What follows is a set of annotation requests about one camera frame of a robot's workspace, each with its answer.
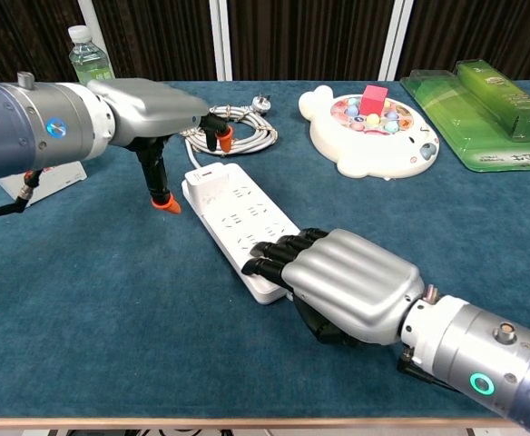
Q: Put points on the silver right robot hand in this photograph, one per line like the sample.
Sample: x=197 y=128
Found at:
x=351 y=286

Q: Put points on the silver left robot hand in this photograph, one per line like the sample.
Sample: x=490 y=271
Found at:
x=156 y=111

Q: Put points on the white cube charger adapter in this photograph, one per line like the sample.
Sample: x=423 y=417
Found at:
x=206 y=184

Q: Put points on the white power strip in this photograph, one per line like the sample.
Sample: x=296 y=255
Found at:
x=242 y=213

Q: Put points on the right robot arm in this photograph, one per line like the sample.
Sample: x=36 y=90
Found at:
x=474 y=345

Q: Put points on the clear green-label water bottle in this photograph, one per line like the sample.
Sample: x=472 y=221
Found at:
x=85 y=59

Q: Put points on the white cardboard box red logo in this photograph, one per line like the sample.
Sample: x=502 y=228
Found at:
x=61 y=179

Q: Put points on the cream seal-shaped fishing toy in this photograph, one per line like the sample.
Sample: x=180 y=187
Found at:
x=374 y=154

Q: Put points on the red cube block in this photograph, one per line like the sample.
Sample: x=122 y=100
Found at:
x=374 y=100

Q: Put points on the green plastic blister package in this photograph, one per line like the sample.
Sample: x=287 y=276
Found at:
x=455 y=122

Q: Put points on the teal tablecloth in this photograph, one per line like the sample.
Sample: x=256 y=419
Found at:
x=110 y=318

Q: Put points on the green rectangular box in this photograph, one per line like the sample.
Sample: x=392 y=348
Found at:
x=501 y=100

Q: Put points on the white frame post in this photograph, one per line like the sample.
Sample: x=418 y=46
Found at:
x=220 y=41
x=394 y=41
x=87 y=13

